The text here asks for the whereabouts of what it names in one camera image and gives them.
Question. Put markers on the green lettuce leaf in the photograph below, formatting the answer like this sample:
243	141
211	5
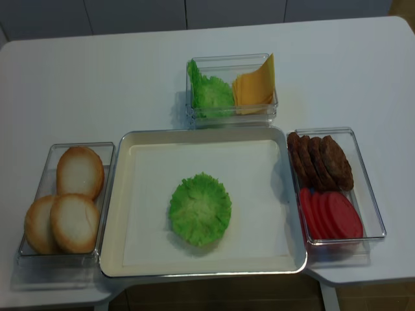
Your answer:
200	210

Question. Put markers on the remaining green lettuce leaves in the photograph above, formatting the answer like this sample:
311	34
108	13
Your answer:
212	97

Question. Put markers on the clear lettuce and cheese container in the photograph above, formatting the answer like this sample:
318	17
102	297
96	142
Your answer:
228	68

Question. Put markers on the stacked yellow cheese slices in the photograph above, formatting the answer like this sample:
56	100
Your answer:
252	90

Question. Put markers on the upright yellow cheese slice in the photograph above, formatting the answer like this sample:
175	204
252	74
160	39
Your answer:
266	75

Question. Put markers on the white metal tray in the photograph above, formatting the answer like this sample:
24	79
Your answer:
113	243

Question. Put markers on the white paper tray liner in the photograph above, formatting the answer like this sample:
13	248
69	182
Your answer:
258	237

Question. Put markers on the leftmost brown meat patty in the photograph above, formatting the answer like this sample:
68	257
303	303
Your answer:
292	143

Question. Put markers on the leftmost red tomato slice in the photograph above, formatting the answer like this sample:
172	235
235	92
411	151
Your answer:
305	198

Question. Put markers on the upper bun slice in container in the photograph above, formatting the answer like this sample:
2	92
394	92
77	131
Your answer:
80	171

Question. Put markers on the bun slice in container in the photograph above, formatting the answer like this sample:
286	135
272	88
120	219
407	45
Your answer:
37	226
80	171
74	222

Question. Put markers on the clear patty and tomato container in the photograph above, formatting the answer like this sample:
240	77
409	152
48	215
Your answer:
361	196

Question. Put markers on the front bun slice in container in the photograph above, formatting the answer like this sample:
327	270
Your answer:
74	222

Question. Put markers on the clear bun container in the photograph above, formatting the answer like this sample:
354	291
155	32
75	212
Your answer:
47	186

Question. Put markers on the left bun slice in container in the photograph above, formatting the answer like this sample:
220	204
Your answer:
37	226

